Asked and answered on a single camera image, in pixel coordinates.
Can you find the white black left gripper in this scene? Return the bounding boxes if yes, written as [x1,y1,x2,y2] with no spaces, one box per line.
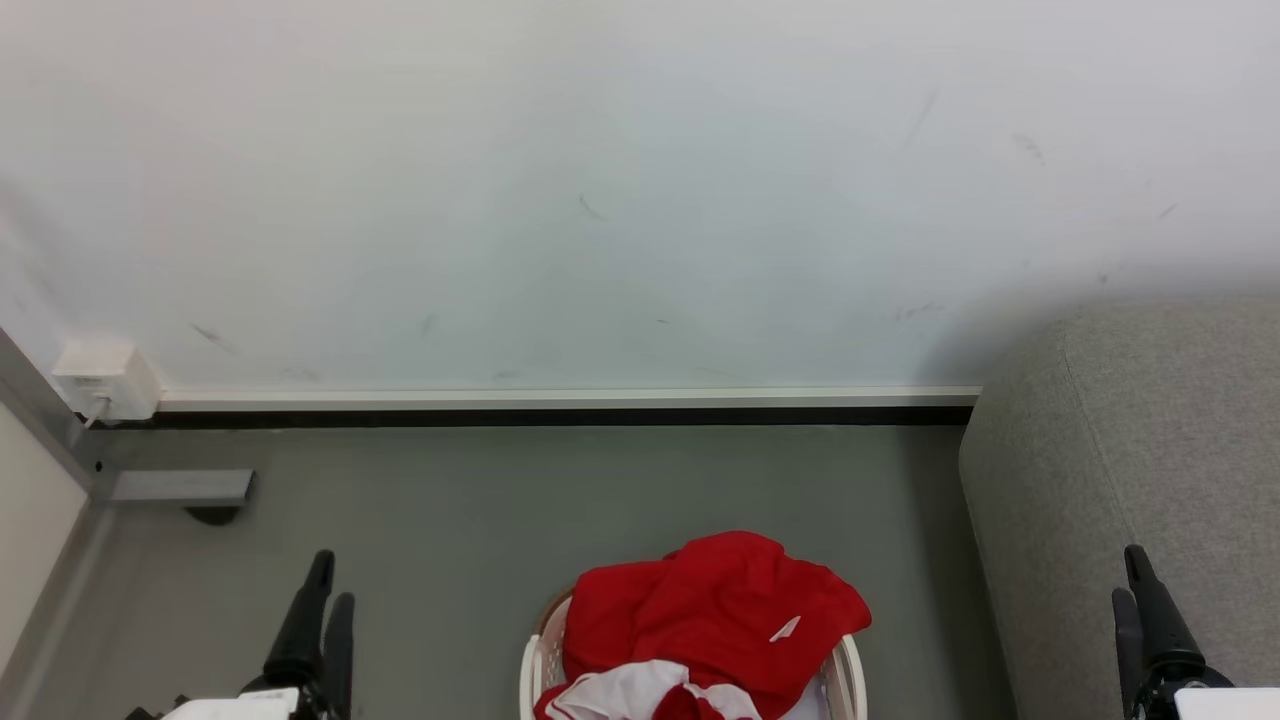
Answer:
[162,549,356,720]

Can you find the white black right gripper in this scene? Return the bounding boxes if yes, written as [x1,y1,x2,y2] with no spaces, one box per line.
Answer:
[1111,544,1280,720]

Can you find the red and white sports shirt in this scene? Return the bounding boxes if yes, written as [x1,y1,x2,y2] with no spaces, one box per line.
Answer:
[533,531,873,720]

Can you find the white plastic laundry basket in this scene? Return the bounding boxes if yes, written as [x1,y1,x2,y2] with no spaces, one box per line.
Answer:
[518,585,869,720]

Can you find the grey fabric sofa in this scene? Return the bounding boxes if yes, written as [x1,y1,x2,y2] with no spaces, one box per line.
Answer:
[958,300,1280,720]

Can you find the off-white door panel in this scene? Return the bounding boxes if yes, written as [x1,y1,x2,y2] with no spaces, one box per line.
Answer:
[0,400,90,676]

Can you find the white wall socket box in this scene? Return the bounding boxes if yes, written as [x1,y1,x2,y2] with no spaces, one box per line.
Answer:
[52,339,164,424]

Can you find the white wall baseboard strip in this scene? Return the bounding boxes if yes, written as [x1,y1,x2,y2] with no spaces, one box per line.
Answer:
[156,385,983,430]

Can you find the grey metal frame foot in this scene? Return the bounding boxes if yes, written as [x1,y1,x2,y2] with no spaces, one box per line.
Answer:
[0,325,116,720]

